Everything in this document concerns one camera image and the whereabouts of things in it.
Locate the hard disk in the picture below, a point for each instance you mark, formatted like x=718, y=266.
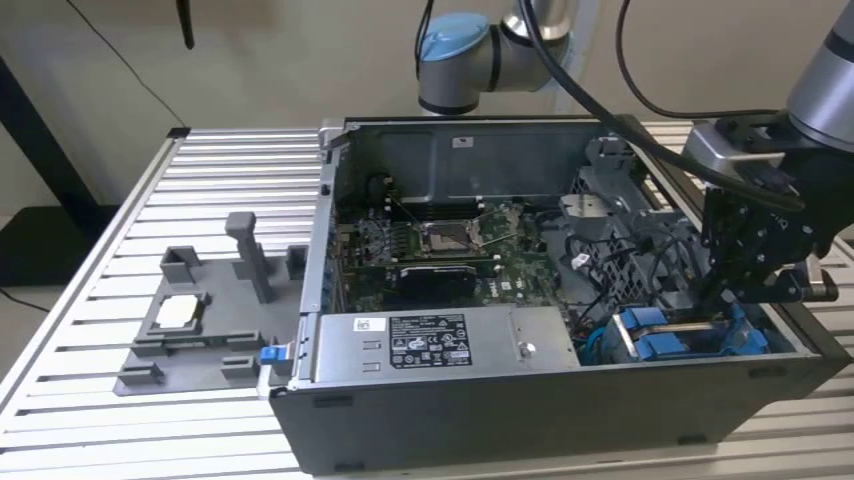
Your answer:
x=667, y=337

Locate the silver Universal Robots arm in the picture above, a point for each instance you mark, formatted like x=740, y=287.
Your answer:
x=460, y=75

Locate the grey metal disk bay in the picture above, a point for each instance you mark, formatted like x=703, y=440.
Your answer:
x=600, y=215

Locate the green Dell motherboard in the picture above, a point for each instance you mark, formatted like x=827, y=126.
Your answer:
x=514, y=285

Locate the CPU socket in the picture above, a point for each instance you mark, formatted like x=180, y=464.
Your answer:
x=446, y=239

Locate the black RAM slot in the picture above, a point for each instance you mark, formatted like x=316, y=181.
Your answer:
x=427, y=260
x=434, y=202

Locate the black open PC case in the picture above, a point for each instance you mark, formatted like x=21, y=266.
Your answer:
x=534, y=425

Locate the silver power supply unit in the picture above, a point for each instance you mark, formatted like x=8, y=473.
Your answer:
x=440, y=345

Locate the thin metal locking lever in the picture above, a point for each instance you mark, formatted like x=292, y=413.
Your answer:
x=407, y=210

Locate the blue case latch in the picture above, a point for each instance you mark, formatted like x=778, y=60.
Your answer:
x=268, y=355

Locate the grey parts rack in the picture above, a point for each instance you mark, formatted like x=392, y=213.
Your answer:
x=207, y=345

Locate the silver CPU chip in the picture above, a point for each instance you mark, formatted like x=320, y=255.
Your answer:
x=176, y=311

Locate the black wrist camera block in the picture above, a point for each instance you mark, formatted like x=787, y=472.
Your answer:
x=780, y=287

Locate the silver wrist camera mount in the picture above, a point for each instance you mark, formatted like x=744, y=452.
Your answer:
x=714, y=150

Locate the black desk frame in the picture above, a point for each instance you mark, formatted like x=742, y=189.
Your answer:
x=40, y=165

